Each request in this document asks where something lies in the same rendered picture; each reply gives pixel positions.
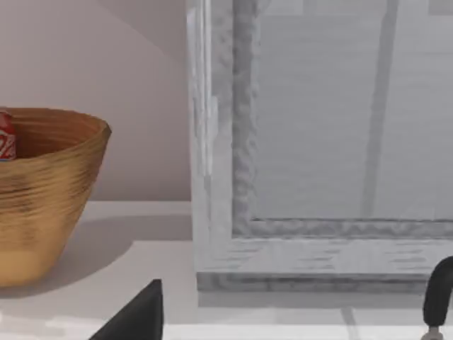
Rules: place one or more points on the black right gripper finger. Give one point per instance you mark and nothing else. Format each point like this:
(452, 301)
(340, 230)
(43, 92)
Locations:
(141, 315)

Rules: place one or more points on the woven wooden basket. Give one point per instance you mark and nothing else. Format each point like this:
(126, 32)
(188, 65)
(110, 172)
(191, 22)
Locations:
(46, 198)

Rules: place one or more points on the red and white can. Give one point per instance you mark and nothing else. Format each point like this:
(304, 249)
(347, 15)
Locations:
(7, 140)

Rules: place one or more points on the grey framed cabinet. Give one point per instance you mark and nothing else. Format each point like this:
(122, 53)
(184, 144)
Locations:
(318, 141)

